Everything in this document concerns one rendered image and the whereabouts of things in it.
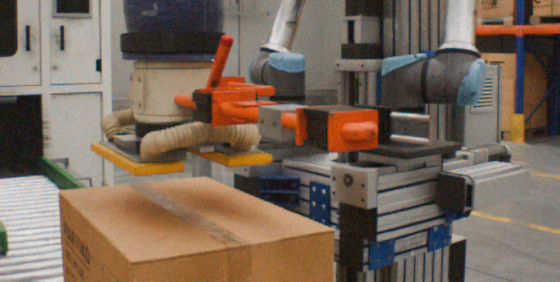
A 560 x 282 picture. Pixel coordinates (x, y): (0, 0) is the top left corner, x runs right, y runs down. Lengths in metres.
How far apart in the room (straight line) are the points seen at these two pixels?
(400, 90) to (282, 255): 0.63
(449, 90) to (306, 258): 0.61
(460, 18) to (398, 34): 0.28
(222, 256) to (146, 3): 0.51
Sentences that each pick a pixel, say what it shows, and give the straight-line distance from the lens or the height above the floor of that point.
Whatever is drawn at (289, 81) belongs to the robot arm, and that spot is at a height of 1.18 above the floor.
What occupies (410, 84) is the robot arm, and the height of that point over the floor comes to 1.20.
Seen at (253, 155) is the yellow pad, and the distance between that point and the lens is 1.30.
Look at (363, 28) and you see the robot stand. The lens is 1.89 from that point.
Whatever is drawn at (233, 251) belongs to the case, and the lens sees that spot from 1.15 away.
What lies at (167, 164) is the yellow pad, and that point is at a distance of 1.22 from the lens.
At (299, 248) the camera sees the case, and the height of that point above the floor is 0.92.
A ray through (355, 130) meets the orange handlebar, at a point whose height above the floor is 1.18.
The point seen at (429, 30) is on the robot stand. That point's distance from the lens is 1.99.
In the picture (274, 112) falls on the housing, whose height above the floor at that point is 1.19.
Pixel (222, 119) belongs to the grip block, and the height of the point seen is 1.16.
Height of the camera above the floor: 1.29
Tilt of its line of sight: 4 degrees down
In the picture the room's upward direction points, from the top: straight up
